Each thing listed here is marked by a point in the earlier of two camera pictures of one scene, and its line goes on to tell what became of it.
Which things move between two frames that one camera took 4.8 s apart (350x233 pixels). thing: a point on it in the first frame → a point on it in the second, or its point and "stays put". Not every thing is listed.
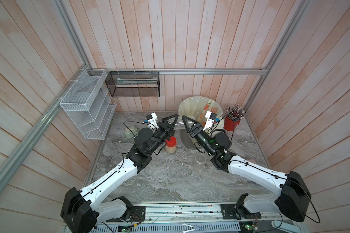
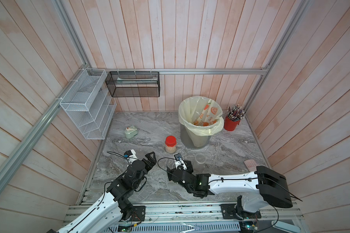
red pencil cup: (228, 124) stays put
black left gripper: (166, 127) → (152, 161)
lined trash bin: (195, 108) stays put
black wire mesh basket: (133, 84) stays put
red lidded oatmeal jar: (170, 145) stays put
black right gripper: (197, 131) → (189, 170)
